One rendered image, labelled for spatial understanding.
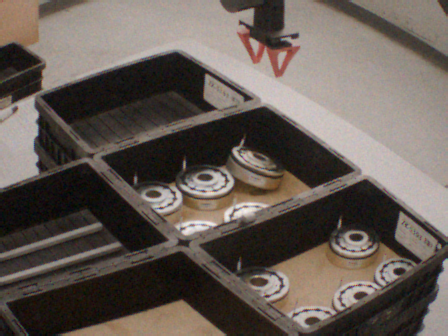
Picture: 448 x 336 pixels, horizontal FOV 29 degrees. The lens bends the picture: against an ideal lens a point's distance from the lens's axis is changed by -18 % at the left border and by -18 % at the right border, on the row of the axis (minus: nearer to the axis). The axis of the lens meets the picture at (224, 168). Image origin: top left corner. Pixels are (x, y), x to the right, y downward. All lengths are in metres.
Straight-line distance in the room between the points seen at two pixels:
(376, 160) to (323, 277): 0.67
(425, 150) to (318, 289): 2.28
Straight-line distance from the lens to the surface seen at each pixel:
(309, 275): 1.70
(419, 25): 4.82
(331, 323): 1.44
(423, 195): 2.22
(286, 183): 1.93
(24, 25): 4.59
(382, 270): 1.68
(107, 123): 2.10
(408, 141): 3.92
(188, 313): 1.59
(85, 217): 1.80
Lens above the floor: 1.85
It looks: 31 degrees down
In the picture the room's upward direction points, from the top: 5 degrees clockwise
